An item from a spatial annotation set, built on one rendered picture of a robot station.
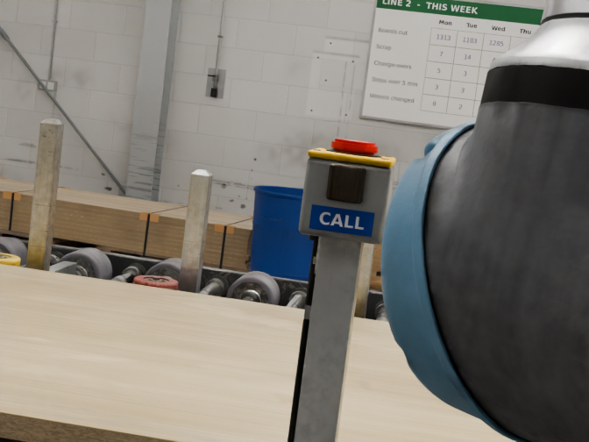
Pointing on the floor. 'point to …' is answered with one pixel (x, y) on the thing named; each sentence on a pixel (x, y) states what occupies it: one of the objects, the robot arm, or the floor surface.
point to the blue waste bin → (280, 234)
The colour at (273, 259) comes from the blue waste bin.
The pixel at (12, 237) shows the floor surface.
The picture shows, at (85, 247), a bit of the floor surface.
